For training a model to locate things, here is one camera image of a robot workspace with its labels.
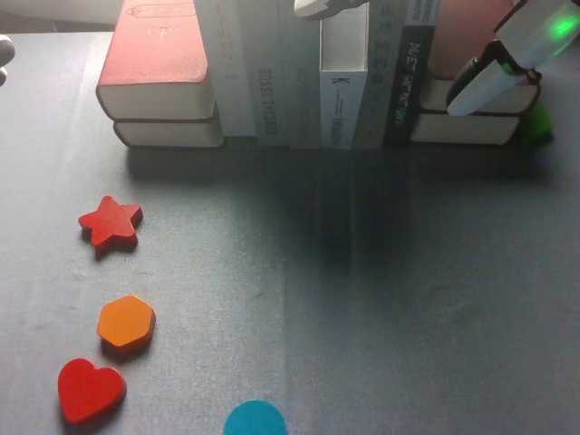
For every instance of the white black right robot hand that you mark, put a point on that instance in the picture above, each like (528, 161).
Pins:
(534, 41)

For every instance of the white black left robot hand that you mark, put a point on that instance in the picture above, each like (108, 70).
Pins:
(5, 50)

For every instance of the white fashion magazine book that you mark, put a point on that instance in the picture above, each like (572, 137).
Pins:
(342, 45)

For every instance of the red hardcover book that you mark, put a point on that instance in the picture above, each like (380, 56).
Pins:
(170, 133)
(462, 129)
(466, 31)

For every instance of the green toy block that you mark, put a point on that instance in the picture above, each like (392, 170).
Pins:
(537, 124)

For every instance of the red book with gold emblem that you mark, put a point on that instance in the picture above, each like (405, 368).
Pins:
(154, 50)

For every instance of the red star block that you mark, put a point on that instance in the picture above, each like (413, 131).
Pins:
(111, 222)

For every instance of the white book with reddish lettering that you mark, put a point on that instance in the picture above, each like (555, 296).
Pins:
(224, 68)

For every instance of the plain grey book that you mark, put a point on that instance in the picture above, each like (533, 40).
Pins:
(303, 90)

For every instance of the grey special issue book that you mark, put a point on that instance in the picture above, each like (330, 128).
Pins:
(269, 99)

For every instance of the orange hexagon block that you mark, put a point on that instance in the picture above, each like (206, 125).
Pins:
(126, 321)

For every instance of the grey table cloth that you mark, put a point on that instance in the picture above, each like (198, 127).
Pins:
(362, 294)

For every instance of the red heart block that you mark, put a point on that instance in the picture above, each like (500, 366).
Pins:
(88, 390)

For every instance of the blue round block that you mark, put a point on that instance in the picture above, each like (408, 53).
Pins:
(254, 419)

